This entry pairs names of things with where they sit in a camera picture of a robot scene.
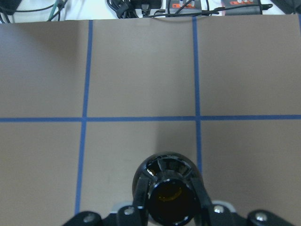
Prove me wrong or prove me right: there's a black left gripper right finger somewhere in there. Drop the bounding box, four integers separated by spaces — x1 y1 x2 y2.
190 178 292 226

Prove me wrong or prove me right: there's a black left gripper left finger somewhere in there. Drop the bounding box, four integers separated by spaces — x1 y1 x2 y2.
64 178 150 226

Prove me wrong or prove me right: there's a dark glass wine bottle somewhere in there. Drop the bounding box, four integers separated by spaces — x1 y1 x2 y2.
132 152 202 226

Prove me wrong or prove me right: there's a brown paper table mat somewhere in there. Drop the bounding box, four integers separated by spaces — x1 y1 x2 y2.
0 15 301 226

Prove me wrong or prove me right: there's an orange black power strip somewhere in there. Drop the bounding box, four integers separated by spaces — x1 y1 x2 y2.
166 0 202 14

